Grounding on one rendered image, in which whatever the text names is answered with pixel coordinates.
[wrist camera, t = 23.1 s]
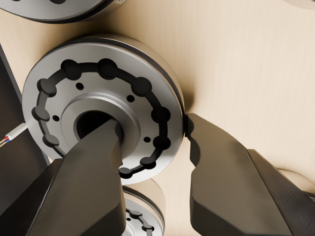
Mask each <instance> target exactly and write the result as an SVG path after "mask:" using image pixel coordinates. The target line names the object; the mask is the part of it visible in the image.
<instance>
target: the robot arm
mask: <svg viewBox="0 0 315 236"><path fill-rule="evenodd" d="M185 137H187V139H188V140H189V141H190V157H189V159H190V161H191V162H192V164H193V165H194V166H195V168H194V169H193V171H192V173H191V183H190V198H189V208H190V223H191V226H192V228H193V229H194V230H195V231H196V232H197V233H199V234H200V235H202V236H315V202H314V201H313V200H312V199H311V198H310V197H309V196H307V195H306V194H305V193H304V192H303V191H302V190H301V189H299V188H298V187H297V186H296V185H295V184H294V183H293V182H291V181H290V180H289V179H288V178H287V177H286V176H285V175H283V174H282V173H281V172H280V171H279V170H278V169H277V168H275V167H274V166H273V165H272V164H271V163H270V162H269V161H267V160H266V159H265V158H264V157H263V156H262V155H261V154H259V153H258V152H257V151H256V150H255V149H247V148H246V147H245V146H243V145H242V144H241V143H240V142H239V141H238V140H237V139H235V138H234V137H233V136H232V135H230V134H229V133H228V132H226V131H225V130H223V129H222V128H220V127H218V126H216V125H215V124H213V123H211V122H209V121H207V120H205V119H204V118H202V117H200V116H198V115H197V114H195V113H189V114H185ZM122 141H123V130H122V127H121V125H120V124H119V122H118V121H117V120H116V119H115V118H111V119H110V120H108V121H107V122H105V123H104V124H102V125H101V126H100V127H98V128H97V129H95V130H94V131H92V132H91V133H89V134H88V135H86V136H85V137H84V138H83V139H81V140H80V141H79V142H78V143H77V144H76V145H74V146H73V147H72V148H71V149H70V151H69V152H68V153H67V154H66V155H65V156H64V157H63V158H59V159H55V160H54V161H53V162H52V163H51V164H50V165H49V166H48V167H47V168H46V169H45V170H44V171H43V172H42V173H41V174H40V175H39V176H38V177H37V178H36V179H35V180H34V181H33V182H32V183H31V184H30V185H29V186H28V188H27V189H26V190H25V191H24V192H23V193H22V194H21V195H20V196H19V197H18V198H17V199H16V200H15V201H14V202H13V203H12V204H11V205H10V206H9V207H8V208H7V209H6V210H5V211H4V212H3V213H2V214H1V216H0V236H121V235H122V234H123V232H124V231H125V229H126V204H125V199H124V193H123V188H122V183H121V178H120V175H119V174H118V173H117V171H118V169H119V167H120V166H121V165H122V157H121V151H120V145H121V143H122Z"/></svg>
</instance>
